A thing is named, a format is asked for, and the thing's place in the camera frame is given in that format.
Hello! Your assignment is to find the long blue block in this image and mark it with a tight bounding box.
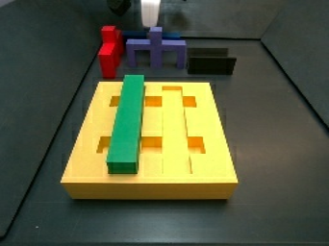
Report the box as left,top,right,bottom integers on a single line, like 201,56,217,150
122,31,181,40

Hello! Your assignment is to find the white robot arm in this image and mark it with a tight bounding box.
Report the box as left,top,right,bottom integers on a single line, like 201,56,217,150
142,0,161,28

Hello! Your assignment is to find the purple puzzle block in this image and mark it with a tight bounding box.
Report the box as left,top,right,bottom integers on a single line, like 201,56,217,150
126,27,186,69

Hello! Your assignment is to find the red puzzle block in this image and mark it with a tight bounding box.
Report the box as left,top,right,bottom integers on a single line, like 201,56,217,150
98,26,123,79

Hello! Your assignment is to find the long green block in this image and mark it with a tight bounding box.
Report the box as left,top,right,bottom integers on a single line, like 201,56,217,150
107,75,145,174

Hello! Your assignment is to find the yellow slotted board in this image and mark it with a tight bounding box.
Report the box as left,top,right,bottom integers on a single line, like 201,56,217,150
60,82,238,200

